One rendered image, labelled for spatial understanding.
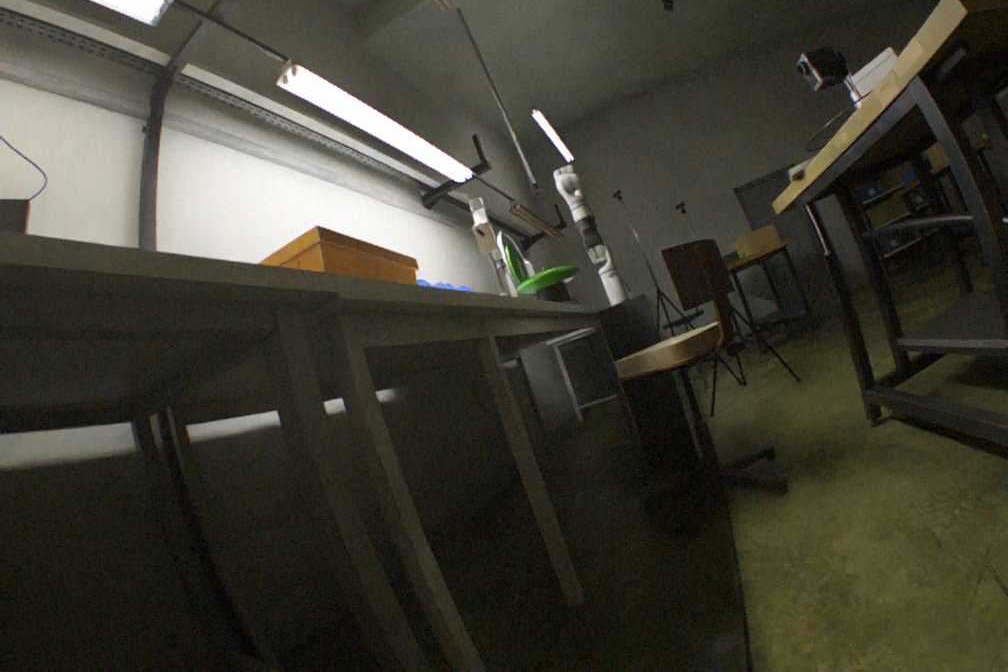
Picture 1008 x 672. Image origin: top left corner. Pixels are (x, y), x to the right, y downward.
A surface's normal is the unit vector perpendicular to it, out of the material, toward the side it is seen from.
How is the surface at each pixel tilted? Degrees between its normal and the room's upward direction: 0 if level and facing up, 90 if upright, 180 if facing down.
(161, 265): 90
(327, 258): 94
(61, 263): 90
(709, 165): 90
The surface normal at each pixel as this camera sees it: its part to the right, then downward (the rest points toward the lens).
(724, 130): -0.39, -0.05
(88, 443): 0.86, -0.36
